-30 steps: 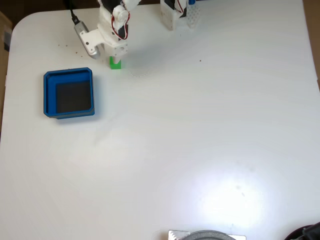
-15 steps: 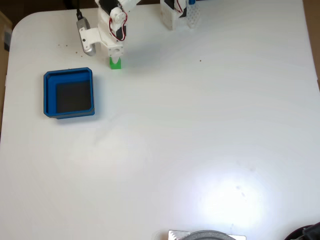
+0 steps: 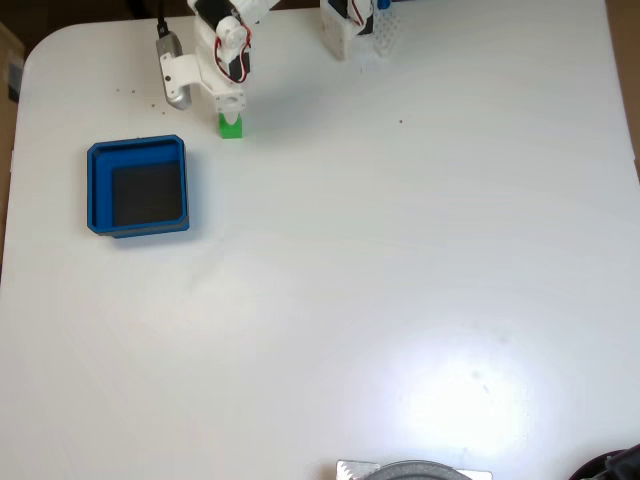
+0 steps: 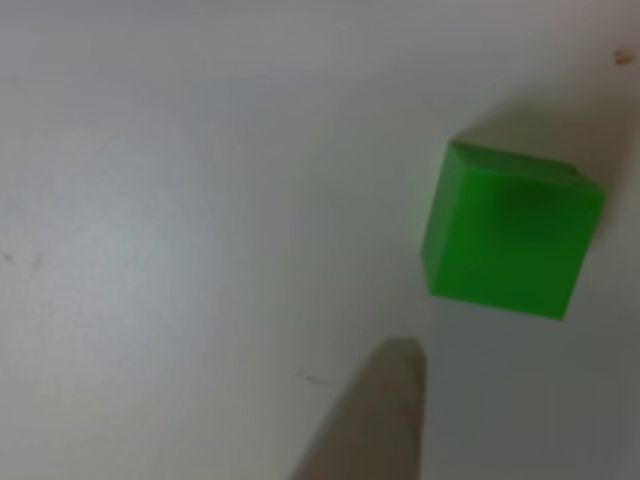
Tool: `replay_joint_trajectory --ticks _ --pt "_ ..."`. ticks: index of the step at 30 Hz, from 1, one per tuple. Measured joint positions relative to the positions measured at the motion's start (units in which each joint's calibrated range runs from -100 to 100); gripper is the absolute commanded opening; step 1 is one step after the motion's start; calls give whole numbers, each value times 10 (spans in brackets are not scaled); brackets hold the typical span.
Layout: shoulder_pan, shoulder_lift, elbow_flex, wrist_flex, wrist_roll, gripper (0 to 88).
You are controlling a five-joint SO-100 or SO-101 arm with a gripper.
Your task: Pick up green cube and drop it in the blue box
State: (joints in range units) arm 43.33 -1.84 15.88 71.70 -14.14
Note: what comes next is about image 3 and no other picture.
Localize green cube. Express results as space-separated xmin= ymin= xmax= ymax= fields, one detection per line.
xmin=218 ymin=113 xmax=246 ymax=141

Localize blue collapsible box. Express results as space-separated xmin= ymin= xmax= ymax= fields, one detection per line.
xmin=86 ymin=133 xmax=192 ymax=240

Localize silver webcam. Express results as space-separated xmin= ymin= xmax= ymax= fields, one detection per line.
xmin=155 ymin=30 xmax=195 ymax=112

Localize white perforated plate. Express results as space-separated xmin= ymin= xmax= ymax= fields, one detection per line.
xmin=371 ymin=9 xmax=402 ymax=58

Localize silver metal plate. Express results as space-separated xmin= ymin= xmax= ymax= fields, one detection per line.
xmin=335 ymin=458 xmax=494 ymax=480

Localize grey round object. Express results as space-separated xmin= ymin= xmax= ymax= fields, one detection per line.
xmin=368 ymin=459 xmax=474 ymax=480

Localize black object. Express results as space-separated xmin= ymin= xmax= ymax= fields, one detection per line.
xmin=568 ymin=443 xmax=640 ymax=480

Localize white camera bracket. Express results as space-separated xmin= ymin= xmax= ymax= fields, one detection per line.
xmin=159 ymin=52 xmax=207 ymax=99

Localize black webcam cable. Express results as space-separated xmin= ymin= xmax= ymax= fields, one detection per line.
xmin=155 ymin=0 xmax=174 ymax=39

